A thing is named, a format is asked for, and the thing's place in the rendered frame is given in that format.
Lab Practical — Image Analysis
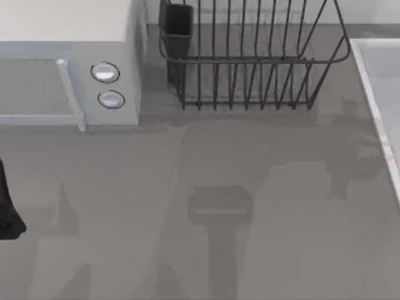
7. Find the black cutlery holder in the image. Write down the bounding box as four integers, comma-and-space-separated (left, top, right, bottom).
158, 1, 194, 85

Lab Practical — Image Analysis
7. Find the dark wire dish rack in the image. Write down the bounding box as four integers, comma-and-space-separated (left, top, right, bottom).
158, 0, 351, 111

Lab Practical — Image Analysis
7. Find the microwave glass door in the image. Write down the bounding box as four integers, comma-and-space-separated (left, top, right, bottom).
0, 42, 87, 132

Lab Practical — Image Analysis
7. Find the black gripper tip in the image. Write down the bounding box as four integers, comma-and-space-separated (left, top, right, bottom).
0, 159, 27, 241

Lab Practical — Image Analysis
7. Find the larger microwave knob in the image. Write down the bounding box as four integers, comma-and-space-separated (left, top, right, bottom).
89, 61, 121, 84

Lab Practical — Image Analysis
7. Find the pale microwave oven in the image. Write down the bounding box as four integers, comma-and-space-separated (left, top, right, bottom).
0, 0, 148, 132

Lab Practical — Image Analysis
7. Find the smaller microwave knob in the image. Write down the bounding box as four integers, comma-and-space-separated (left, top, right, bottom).
97, 89, 126, 110

